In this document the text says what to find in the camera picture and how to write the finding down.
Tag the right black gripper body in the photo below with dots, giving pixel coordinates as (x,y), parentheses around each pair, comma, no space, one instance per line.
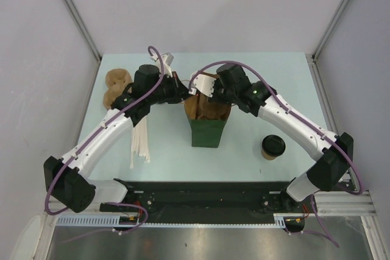
(221,95)

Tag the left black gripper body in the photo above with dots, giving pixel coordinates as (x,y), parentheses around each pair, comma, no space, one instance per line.
(168,90)

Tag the single brown pulp carrier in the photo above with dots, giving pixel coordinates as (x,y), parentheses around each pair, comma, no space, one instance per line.
(210,110)

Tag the green paper bag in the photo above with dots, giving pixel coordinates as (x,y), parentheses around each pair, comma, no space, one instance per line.
(204,133)

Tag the black cup lid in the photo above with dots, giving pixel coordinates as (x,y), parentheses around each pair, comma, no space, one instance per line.
(273,144)

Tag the brown paper cup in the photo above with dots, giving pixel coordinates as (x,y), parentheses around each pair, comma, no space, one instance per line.
(269,156)

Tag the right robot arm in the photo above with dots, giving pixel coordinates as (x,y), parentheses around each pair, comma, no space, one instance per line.
(332,154)

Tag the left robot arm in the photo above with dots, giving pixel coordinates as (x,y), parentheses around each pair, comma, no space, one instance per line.
(66,177)

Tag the brown pulp cup carriers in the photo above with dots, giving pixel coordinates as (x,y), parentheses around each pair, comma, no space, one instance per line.
(116,80)

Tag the white wrapped straws bundle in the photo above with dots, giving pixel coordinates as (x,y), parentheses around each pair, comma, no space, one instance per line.
(140,142)

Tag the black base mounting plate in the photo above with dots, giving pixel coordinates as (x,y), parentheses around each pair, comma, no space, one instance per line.
(211,203)

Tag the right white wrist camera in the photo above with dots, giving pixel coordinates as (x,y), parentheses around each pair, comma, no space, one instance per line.
(202,83)

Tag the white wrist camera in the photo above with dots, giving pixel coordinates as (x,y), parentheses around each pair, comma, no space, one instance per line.
(165,66)
(202,83)

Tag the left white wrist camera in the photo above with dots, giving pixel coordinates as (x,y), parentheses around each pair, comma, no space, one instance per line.
(165,66)

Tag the white slotted cable duct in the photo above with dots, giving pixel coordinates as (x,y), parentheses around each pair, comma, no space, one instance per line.
(116,221)

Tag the aluminium frame rail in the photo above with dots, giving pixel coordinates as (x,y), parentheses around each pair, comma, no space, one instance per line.
(340,200)

